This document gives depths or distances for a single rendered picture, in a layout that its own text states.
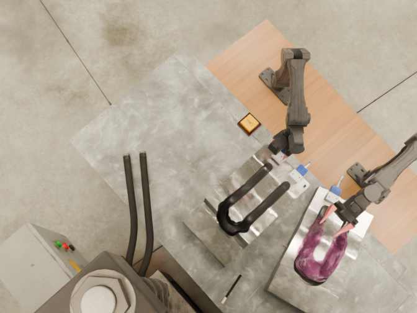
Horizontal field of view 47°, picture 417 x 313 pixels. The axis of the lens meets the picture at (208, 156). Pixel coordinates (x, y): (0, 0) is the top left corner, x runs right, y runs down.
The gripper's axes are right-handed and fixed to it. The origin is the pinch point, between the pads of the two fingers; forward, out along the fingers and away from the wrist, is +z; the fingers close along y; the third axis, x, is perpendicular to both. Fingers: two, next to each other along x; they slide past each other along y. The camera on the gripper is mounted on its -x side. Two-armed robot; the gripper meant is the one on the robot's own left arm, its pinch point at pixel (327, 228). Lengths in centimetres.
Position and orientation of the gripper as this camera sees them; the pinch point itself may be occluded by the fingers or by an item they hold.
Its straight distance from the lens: 175.9
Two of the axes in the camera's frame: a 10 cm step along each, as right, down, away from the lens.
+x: 0.1, 2.3, 9.7
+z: -7.7, 6.2, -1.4
